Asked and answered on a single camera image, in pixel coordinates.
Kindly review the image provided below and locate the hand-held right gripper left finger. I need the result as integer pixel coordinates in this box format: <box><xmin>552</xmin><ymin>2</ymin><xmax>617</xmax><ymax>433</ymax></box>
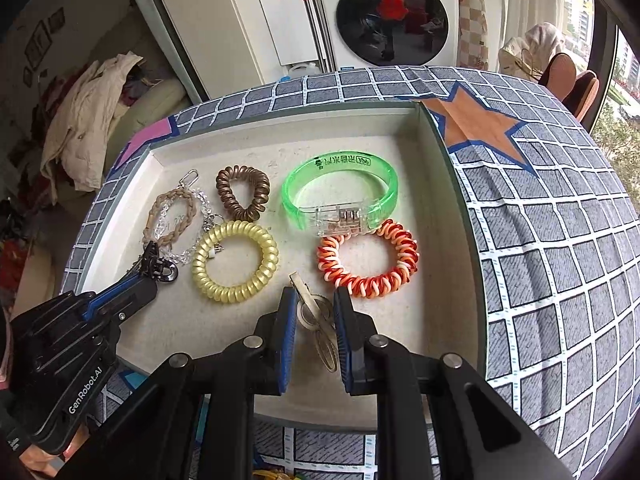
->
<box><xmin>57</xmin><ymin>287</ymin><xmax>301</xmax><ymax>480</ymax></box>

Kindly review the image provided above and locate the orange white spiral hair tie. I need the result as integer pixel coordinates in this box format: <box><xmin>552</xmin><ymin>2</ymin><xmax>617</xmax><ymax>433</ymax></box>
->
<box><xmin>316</xmin><ymin>220</ymin><xmax>418</xmax><ymax>300</ymax></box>

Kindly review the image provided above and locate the yellow spiral hair tie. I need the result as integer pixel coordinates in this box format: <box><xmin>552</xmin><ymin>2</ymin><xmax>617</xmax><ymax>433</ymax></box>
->
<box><xmin>192</xmin><ymin>220</ymin><xmax>278</xmax><ymax>305</ymax></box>

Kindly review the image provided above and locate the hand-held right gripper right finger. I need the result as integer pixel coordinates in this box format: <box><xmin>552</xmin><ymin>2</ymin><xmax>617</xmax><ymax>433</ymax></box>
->
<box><xmin>332</xmin><ymin>286</ymin><xmax>573</xmax><ymax>480</ymax></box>

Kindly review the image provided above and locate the beige cloth on chair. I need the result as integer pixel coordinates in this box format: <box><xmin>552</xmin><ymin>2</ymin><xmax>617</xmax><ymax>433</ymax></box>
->
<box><xmin>500</xmin><ymin>22</ymin><xmax>568</xmax><ymax>83</ymax></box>

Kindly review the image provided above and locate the white cabinet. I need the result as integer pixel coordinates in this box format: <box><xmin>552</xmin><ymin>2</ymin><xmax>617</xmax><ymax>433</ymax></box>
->
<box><xmin>217</xmin><ymin>0</ymin><xmax>326</xmax><ymax>86</ymax></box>

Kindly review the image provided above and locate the beige jacket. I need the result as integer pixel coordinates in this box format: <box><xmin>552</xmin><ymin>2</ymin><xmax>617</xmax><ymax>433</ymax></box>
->
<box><xmin>40</xmin><ymin>52</ymin><xmax>146</xmax><ymax>191</ymax></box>

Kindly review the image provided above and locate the green translucent plastic bangle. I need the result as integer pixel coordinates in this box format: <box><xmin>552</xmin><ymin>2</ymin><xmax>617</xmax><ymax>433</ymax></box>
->
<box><xmin>281</xmin><ymin>151</ymin><xmax>399</xmax><ymax>237</ymax></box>

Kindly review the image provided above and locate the silver spiky hair clip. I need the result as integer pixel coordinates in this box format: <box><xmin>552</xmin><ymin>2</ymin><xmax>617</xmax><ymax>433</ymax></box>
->
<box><xmin>132</xmin><ymin>241</ymin><xmax>179</xmax><ymax>284</ymax></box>

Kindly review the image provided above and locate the red handled mop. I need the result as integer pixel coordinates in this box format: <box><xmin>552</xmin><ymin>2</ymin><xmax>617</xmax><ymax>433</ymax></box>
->
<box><xmin>278</xmin><ymin>0</ymin><xmax>331</xmax><ymax>75</ymax></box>

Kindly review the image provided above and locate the brown braided cord bracelet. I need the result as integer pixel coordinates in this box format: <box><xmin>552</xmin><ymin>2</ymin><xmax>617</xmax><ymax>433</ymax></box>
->
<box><xmin>142</xmin><ymin>187</ymin><xmax>200</xmax><ymax>251</ymax></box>

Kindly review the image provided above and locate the checkered hanging cloth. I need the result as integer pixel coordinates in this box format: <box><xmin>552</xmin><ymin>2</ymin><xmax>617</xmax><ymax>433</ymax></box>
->
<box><xmin>457</xmin><ymin>0</ymin><xmax>490</xmax><ymax>71</ymax></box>

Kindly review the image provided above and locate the brown spiral hair tie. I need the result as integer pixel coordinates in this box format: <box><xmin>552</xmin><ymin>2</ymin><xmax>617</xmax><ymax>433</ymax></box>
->
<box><xmin>216</xmin><ymin>165</ymin><xmax>271</xmax><ymax>222</ymax></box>

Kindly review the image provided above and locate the gold hair clip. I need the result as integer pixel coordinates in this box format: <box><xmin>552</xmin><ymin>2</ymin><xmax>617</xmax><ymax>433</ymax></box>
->
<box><xmin>289</xmin><ymin>271</ymin><xmax>341</xmax><ymax>373</ymax></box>

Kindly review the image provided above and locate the teal shallow cardboard box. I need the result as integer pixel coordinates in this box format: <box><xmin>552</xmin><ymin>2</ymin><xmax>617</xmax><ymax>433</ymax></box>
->
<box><xmin>70</xmin><ymin>100</ymin><xmax>488</xmax><ymax>433</ymax></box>

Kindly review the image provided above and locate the brown wooden chair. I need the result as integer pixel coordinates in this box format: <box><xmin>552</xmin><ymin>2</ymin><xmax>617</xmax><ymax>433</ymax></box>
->
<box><xmin>562</xmin><ymin>71</ymin><xmax>600</xmax><ymax>123</ymax></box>
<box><xmin>539</xmin><ymin>53</ymin><xmax>576</xmax><ymax>101</ymax></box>

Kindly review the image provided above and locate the clear crystal bead bracelet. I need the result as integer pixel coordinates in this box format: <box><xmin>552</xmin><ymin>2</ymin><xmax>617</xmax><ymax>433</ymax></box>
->
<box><xmin>150</xmin><ymin>170</ymin><xmax>223</xmax><ymax>266</ymax></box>

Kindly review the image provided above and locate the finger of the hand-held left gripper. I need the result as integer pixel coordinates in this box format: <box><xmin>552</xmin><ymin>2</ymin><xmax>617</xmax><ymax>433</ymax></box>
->
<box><xmin>82</xmin><ymin>272</ymin><xmax>158</xmax><ymax>321</ymax></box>
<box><xmin>107</xmin><ymin>287</ymin><xmax>158</xmax><ymax>326</ymax></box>

